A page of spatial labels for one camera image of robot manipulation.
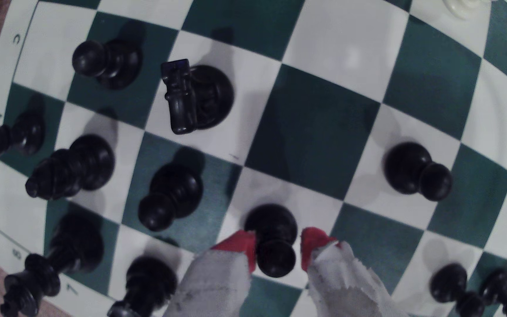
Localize black chess king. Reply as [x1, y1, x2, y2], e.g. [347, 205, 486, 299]
[0, 213, 104, 317]

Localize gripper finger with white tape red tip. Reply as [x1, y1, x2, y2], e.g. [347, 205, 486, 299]
[163, 229, 258, 317]
[300, 227, 408, 317]

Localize black chess knight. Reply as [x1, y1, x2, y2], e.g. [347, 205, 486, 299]
[160, 58, 235, 136]

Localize white chess pawn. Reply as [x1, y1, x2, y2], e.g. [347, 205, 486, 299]
[442, 0, 494, 20]

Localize green white chessboard mat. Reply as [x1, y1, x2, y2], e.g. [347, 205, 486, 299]
[0, 0, 507, 317]

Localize black chess pawn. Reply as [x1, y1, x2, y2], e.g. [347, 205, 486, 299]
[383, 142, 453, 202]
[0, 111, 46, 157]
[430, 263, 485, 317]
[138, 163, 204, 232]
[479, 269, 507, 317]
[72, 37, 143, 91]
[244, 203, 299, 279]

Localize black chess bishop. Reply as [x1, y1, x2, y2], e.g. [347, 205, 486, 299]
[25, 133, 116, 201]

